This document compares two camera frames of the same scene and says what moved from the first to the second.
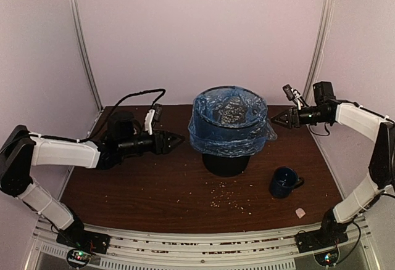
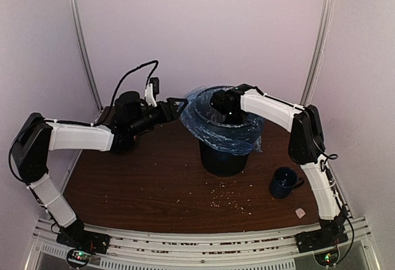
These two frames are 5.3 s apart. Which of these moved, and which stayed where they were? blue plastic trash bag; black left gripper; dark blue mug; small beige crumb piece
Moved: blue plastic trash bag; black left gripper
Stayed: dark blue mug; small beige crumb piece
